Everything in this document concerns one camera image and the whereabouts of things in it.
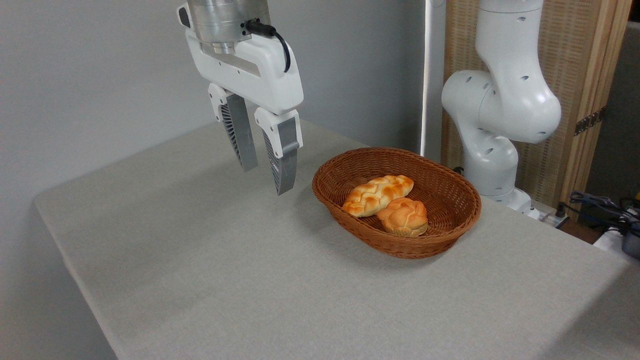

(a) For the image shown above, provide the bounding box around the white power strip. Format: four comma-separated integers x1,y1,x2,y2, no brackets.
539,202,571,229

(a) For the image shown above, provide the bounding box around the grey tablecloth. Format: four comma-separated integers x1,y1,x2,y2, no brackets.
34,105,640,360

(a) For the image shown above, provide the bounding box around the grey device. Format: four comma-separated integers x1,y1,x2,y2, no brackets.
621,221,640,261

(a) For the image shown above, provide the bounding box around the wooden folding screen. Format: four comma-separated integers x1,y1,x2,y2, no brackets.
442,0,633,221

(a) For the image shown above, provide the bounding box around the brown wicker basket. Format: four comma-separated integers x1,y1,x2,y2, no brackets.
312,147,482,259

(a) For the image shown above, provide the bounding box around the long braided bread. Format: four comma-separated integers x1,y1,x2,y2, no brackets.
342,175,415,218

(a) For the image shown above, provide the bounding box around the white vertical pole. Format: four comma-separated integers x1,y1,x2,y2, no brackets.
420,0,437,157

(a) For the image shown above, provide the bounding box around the dark cable bundle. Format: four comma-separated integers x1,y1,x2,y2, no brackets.
569,191,640,236

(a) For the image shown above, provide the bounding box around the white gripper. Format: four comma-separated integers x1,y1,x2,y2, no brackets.
177,4,304,196

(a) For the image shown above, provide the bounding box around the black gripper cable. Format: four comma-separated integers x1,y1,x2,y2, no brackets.
244,19,292,73

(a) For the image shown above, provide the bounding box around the dark metal screen hinge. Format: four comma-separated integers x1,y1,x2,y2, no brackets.
574,107,607,136

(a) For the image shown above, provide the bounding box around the round bread roll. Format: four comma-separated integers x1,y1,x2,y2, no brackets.
376,197,429,238

